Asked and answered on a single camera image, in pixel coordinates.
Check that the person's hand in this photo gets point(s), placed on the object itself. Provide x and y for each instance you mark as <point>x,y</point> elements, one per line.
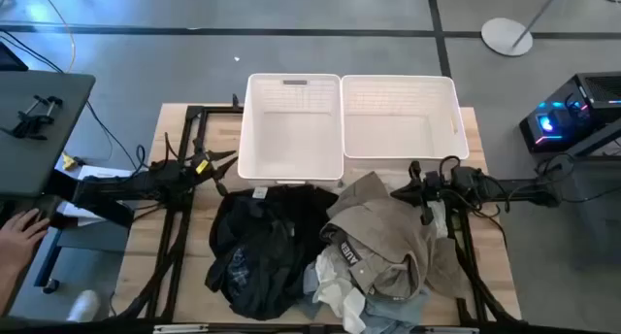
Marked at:
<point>19,239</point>

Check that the black computer with coloured lights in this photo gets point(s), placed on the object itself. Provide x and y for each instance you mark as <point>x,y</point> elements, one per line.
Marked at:
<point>567,115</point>

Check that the silver metal bracket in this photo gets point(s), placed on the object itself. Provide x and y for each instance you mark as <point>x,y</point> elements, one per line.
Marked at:
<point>179,328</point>
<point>451,330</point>

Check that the yellow plug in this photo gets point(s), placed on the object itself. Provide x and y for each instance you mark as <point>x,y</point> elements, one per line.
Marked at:
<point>69,161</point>

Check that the white plastic laundry basket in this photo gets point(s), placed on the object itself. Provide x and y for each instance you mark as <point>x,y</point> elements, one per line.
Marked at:
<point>398,130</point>
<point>291,140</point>

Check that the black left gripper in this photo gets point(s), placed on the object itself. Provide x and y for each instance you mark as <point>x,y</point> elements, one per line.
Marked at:
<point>196,171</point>

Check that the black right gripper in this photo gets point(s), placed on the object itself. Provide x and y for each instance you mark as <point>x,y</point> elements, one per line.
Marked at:
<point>427,188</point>

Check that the person's white shoe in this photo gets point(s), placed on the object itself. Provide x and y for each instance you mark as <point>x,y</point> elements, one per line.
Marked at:
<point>83,306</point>

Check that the grey metal computer stand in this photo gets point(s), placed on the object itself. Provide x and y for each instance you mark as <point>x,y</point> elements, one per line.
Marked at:
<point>592,203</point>

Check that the khaki trousers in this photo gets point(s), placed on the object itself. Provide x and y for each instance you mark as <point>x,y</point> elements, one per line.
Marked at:
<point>388,227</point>

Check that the round grey stand base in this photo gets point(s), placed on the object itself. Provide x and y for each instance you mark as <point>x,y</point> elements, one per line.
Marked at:
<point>502,35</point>

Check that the person's forearm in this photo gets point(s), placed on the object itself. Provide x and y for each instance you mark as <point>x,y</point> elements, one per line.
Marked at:
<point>7,290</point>

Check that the black screen device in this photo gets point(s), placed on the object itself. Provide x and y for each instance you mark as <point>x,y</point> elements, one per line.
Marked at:
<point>10,59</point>

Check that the white cardboard box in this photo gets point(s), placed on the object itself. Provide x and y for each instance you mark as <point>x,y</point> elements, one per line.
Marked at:
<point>97,171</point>

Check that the black garment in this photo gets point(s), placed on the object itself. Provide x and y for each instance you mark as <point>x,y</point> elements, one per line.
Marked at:
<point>291,276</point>

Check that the dark plaid garment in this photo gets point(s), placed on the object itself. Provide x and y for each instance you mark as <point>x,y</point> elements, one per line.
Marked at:
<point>238,271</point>

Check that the black clamp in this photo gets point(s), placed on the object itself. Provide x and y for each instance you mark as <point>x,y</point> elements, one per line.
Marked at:
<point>31,120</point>

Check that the white handwritten paper label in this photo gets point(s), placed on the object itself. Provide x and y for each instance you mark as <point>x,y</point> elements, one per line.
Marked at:
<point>260,192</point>

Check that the grey stand pole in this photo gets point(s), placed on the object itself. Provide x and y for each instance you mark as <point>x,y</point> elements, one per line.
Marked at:
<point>538,16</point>

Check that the light blue jeans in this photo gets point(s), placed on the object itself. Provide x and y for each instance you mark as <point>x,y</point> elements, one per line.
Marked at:
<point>388,314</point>

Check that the dark grey desk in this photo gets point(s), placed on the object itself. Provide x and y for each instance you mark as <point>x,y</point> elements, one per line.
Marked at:
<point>39,130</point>

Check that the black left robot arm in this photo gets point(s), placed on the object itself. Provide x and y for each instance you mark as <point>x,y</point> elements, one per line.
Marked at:
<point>116,190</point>

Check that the white garment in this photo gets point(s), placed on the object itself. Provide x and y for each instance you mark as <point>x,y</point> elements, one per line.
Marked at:
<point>339,290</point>

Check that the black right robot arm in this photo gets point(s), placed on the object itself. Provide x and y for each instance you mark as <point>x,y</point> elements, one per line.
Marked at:
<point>509,188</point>

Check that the black metal frame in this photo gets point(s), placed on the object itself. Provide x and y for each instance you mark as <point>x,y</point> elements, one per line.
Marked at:
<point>186,130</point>
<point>473,276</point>

